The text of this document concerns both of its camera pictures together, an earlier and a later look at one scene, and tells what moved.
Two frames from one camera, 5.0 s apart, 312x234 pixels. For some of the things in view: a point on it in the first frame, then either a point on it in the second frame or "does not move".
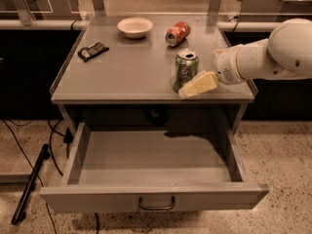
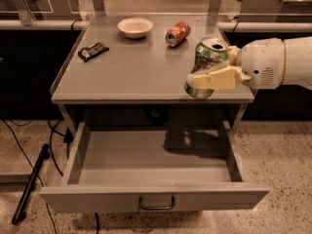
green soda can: (186, 68) -> (211, 51)
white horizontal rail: (82, 24) does not move
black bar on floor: (42, 157) does not move
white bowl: (135, 26) does not move
